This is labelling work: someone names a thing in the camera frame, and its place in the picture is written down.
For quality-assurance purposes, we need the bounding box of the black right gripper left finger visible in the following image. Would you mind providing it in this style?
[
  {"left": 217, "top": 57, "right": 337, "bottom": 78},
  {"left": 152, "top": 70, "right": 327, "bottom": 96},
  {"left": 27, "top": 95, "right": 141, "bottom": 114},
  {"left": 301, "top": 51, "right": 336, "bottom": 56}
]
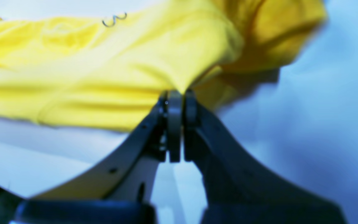
[{"left": 14, "top": 91, "right": 182, "bottom": 224}]

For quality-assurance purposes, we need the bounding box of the yellow t-shirt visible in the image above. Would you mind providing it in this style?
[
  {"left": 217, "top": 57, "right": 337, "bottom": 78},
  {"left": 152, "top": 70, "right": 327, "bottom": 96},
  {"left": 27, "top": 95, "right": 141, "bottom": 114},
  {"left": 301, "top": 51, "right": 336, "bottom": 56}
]
[{"left": 0, "top": 0, "right": 327, "bottom": 132}]

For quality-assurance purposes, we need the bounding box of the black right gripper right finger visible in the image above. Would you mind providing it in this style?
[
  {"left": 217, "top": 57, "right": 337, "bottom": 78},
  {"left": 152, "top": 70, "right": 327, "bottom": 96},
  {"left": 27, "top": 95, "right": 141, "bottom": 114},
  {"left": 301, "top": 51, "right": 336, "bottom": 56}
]
[{"left": 183, "top": 91, "right": 346, "bottom": 224}]

